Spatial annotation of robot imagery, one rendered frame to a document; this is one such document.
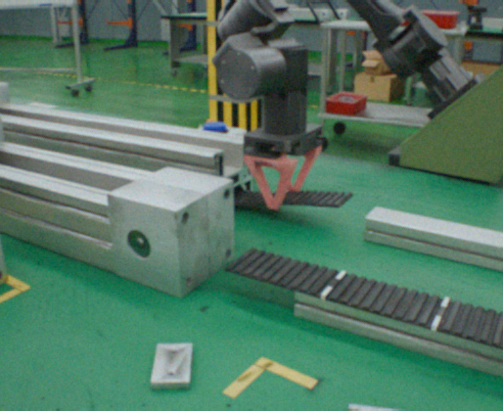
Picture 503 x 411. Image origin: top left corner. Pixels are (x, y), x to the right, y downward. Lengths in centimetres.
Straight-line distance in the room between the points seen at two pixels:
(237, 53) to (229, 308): 27
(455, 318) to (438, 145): 50
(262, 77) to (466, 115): 42
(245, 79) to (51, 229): 28
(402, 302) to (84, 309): 30
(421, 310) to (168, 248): 24
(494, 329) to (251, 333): 21
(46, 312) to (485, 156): 69
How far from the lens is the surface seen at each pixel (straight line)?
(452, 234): 64
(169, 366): 45
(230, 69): 60
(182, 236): 52
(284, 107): 66
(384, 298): 49
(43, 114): 104
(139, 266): 57
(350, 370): 46
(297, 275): 52
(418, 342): 48
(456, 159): 94
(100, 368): 47
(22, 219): 69
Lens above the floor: 107
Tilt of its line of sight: 23 degrees down
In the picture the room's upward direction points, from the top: straight up
